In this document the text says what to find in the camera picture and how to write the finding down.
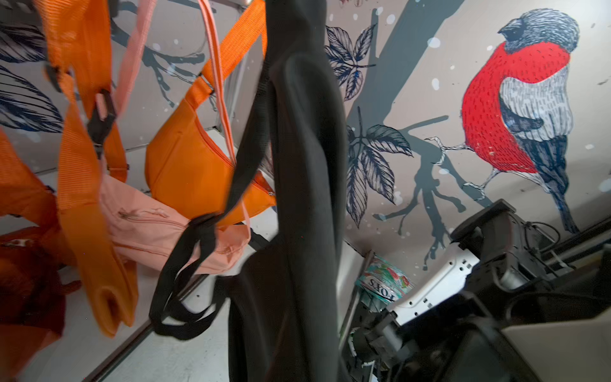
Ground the rust orange backpack bag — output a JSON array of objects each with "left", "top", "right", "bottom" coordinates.
[{"left": 1, "top": 227, "right": 81, "bottom": 381}]

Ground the dark orange bag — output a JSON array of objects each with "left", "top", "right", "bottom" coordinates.
[{"left": 1, "top": 133, "right": 77, "bottom": 266}]

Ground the orange crossbody bag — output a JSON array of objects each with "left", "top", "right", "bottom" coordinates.
[{"left": 35, "top": 1, "right": 138, "bottom": 337}]

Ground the orange sling bag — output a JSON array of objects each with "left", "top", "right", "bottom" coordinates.
[{"left": 145, "top": 1, "right": 267, "bottom": 219}]

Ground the pink waist bag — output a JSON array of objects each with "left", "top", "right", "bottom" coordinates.
[{"left": 100, "top": 1, "right": 251, "bottom": 275}]

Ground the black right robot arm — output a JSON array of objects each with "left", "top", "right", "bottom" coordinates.
[{"left": 341, "top": 200, "right": 610, "bottom": 381}]

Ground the black waist bag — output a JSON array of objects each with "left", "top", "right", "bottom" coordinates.
[{"left": 178, "top": 1, "right": 348, "bottom": 381}]

